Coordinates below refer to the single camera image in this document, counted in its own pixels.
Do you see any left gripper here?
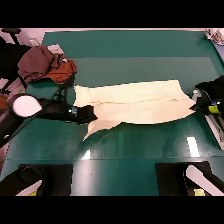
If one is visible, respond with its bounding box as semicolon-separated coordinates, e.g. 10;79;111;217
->
68;104;99;125

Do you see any cream shirt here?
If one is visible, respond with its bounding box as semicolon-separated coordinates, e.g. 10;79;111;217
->
72;79;197;141

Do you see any orange garment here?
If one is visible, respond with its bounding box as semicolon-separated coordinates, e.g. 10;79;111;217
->
42;59;78;85

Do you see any maroon garment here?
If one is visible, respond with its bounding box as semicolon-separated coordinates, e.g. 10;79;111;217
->
17;45;65;85

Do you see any pale grey garment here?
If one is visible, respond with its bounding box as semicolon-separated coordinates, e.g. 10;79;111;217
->
47;43;67;57

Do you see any white garment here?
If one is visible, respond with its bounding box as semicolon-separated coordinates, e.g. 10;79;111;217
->
204;28;224;46

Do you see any black cable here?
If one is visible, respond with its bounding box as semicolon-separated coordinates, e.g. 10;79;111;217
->
49;84;70;105

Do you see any silver frame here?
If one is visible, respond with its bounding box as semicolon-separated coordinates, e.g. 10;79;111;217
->
204;113;224;152

